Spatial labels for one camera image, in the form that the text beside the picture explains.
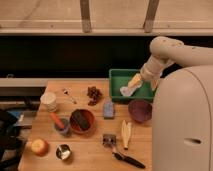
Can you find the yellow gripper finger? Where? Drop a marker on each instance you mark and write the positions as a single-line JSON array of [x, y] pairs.
[[154, 84], [136, 81]]

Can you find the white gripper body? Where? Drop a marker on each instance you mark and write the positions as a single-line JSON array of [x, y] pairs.
[[152, 69]]

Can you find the black handled brush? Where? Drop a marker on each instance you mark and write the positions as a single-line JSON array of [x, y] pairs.
[[110, 141]]

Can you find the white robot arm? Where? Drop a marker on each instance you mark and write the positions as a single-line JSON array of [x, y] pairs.
[[167, 51]]

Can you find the white robot base body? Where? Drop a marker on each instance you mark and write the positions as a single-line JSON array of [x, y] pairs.
[[182, 121]]

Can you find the purple bowl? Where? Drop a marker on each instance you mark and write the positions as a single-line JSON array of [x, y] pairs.
[[140, 110]]

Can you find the black block in bowl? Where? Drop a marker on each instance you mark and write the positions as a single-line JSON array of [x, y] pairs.
[[81, 120]]

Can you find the orange bowl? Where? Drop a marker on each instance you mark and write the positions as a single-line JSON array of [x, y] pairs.
[[76, 128]]

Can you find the white crumpled cloth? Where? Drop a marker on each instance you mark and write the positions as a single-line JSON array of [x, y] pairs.
[[126, 91]]

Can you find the green plastic bin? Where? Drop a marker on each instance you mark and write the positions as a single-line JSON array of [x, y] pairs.
[[121, 77]]

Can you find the blue sponge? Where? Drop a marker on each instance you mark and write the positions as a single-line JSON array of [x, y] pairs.
[[108, 110]]

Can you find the bunch of dark grapes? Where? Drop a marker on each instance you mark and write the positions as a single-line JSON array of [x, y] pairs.
[[94, 94]]

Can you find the silver spoon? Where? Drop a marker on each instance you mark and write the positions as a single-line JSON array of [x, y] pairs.
[[66, 92]]

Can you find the orange carrot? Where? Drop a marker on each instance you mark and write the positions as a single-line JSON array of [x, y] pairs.
[[57, 121]]

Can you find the white stacked cups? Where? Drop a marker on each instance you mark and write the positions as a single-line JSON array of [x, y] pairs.
[[48, 99]]

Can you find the small metal cup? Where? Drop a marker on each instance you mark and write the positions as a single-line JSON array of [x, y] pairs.
[[63, 152]]

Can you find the red yellow apple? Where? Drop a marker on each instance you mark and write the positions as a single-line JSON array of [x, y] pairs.
[[39, 147]]

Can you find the black equipment at left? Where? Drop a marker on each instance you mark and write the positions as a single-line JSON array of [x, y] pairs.
[[7, 140]]

